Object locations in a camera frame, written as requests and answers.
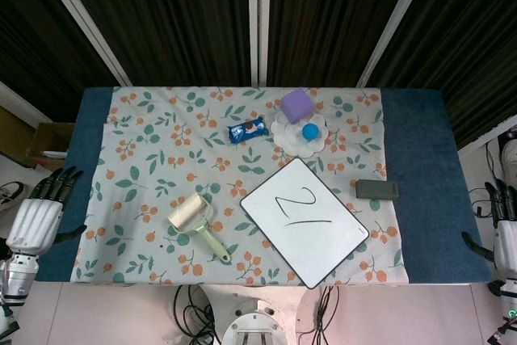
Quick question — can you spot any black floor cable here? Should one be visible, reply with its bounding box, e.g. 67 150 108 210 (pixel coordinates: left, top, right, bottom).
468 146 517 219

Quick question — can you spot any white frame post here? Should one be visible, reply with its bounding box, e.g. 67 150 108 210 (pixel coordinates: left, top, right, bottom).
246 0 271 88
32 0 131 88
355 0 438 88

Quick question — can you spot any white flower-shaped paint palette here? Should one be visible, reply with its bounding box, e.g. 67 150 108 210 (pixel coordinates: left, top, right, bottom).
270 112 329 158

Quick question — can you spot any black curtain panel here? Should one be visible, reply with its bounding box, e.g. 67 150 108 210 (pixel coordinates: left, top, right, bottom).
0 0 118 124
266 0 425 88
367 0 517 150
54 0 254 88

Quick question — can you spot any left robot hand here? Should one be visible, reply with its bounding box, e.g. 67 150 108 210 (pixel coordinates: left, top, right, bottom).
6 166 88 256

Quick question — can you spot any floral tablecloth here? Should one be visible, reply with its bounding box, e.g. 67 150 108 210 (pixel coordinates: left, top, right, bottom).
70 86 406 286

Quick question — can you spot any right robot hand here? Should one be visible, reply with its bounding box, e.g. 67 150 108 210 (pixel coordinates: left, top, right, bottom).
461 179 517 278

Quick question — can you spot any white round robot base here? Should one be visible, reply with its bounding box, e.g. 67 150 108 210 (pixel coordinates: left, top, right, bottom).
221 296 292 345

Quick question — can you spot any blue ball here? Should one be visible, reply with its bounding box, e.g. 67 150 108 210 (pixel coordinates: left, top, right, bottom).
301 123 322 142

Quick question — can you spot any black cable bundle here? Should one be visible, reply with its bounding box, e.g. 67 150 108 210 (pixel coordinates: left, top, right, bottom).
173 284 217 345
296 284 360 345

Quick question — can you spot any cardboard box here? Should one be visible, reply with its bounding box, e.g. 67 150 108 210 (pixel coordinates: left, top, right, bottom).
26 121 76 170

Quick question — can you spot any blue cookie packet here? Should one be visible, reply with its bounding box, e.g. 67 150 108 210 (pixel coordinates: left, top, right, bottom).
227 117 268 145

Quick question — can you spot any purple foam cube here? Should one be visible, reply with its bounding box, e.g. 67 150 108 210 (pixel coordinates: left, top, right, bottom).
280 86 316 124

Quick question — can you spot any grey board eraser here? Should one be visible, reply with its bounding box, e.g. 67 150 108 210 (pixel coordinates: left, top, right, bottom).
355 179 400 201

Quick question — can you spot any blue table cover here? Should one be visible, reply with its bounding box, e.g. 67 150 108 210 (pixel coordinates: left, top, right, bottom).
33 86 493 284

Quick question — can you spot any white black sneaker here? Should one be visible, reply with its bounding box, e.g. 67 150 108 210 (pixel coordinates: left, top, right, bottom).
0 181 26 212

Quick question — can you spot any small whiteboard black frame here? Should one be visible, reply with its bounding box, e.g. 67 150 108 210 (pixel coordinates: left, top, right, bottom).
239 156 370 290

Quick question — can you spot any green lint roller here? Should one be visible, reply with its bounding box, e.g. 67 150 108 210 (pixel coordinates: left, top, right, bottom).
167 192 232 264

